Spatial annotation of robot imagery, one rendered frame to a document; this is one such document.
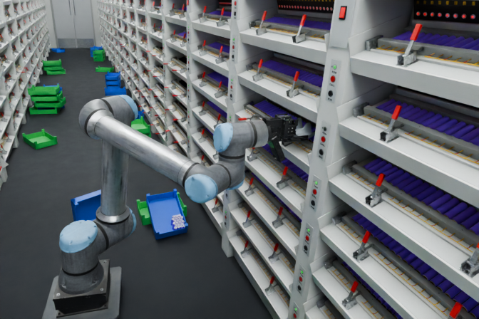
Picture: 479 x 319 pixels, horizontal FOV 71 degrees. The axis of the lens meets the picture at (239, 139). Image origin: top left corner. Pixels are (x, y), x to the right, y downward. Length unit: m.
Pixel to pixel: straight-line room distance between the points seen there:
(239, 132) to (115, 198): 0.75
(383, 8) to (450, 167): 0.45
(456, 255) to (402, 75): 0.41
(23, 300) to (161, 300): 0.66
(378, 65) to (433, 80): 0.15
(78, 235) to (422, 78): 1.39
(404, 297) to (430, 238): 0.19
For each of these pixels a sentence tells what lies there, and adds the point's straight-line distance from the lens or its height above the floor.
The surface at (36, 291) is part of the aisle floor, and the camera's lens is 2.08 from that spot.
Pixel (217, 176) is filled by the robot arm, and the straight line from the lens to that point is 1.01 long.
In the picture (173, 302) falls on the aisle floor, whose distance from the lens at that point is 1.85.
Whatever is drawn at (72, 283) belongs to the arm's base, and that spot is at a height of 0.22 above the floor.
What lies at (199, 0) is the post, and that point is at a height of 1.39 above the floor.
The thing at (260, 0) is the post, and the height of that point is 1.40.
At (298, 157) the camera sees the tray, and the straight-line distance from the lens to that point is 1.19.
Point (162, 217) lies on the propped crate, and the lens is 2.29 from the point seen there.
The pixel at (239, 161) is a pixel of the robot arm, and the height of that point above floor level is 0.90.
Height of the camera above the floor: 1.37
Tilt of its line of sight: 22 degrees down
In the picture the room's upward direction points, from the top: 3 degrees clockwise
